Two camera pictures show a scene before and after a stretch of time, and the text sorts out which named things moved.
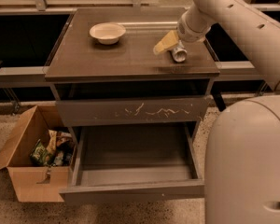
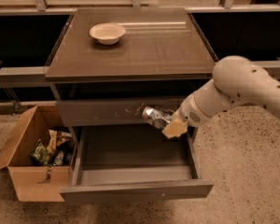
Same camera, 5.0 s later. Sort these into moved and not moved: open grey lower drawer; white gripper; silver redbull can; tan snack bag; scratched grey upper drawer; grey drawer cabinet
Moved: white gripper; silver redbull can
Not moved: tan snack bag; open grey lower drawer; scratched grey upper drawer; grey drawer cabinet
